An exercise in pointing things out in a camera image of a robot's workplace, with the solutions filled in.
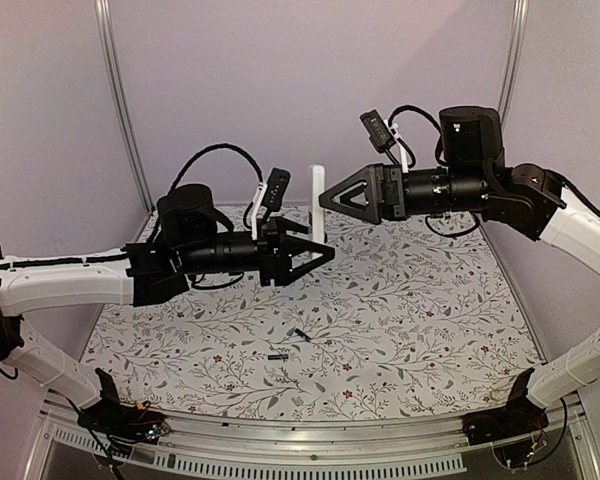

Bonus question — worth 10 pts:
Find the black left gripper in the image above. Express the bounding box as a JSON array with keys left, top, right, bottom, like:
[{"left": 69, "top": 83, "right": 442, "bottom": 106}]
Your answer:
[{"left": 180, "top": 216, "right": 336, "bottom": 287}]

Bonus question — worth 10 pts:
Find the white and red remote control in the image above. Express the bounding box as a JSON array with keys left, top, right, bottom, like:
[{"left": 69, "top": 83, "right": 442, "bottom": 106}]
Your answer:
[{"left": 309, "top": 164, "right": 326, "bottom": 244}]

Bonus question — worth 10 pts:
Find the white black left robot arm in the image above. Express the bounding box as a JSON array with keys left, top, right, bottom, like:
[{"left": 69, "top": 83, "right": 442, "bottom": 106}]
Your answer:
[{"left": 0, "top": 184, "right": 335, "bottom": 434}]

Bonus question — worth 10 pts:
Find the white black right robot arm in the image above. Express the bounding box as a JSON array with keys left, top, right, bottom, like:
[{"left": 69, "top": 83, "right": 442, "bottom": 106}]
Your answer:
[{"left": 319, "top": 106, "right": 600, "bottom": 436}]

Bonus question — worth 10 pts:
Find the floral patterned table mat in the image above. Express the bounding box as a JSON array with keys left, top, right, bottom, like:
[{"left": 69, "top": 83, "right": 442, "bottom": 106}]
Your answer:
[{"left": 82, "top": 214, "right": 542, "bottom": 421}]

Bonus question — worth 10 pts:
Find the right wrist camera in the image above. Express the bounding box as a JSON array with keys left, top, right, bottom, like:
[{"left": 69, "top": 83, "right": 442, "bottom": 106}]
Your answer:
[{"left": 360, "top": 110, "right": 395, "bottom": 153}]

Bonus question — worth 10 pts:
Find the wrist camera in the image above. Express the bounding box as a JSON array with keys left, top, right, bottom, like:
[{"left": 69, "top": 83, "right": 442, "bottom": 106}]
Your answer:
[
  {"left": 262, "top": 167, "right": 291, "bottom": 212},
  {"left": 360, "top": 110, "right": 395, "bottom": 153}
]

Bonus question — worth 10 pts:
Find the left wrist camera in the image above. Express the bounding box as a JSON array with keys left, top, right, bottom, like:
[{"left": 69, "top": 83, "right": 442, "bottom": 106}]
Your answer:
[{"left": 262, "top": 167, "right": 291, "bottom": 212}]

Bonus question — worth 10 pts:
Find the left aluminium frame post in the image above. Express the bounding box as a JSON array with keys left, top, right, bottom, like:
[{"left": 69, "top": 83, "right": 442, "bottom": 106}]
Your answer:
[{"left": 94, "top": 0, "right": 154, "bottom": 213}]

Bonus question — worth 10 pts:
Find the aluminium frame post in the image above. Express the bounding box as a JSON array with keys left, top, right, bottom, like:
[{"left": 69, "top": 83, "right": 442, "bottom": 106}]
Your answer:
[
  {"left": 94, "top": 0, "right": 154, "bottom": 213},
  {"left": 497, "top": 0, "right": 530, "bottom": 126}
]

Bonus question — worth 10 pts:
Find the aluminium front rail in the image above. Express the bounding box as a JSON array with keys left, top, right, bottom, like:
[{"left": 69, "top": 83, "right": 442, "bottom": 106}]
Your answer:
[{"left": 22, "top": 394, "right": 600, "bottom": 480}]

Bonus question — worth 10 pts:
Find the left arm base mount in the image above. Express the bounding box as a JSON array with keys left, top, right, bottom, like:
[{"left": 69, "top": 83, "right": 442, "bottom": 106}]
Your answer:
[{"left": 78, "top": 368, "right": 170, "bottom": 444}]

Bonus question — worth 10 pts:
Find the right aluminium frame post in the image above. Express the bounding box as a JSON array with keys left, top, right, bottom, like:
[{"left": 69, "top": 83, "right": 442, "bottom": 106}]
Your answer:
[{"left": 497, "top": 0, "right": 530, "bottom": 126}]

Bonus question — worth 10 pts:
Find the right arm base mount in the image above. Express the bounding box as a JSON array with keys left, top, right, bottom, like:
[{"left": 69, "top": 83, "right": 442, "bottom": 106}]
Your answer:
[{"left": 462, "top": 368, "right": 548, "bottom": 446}]

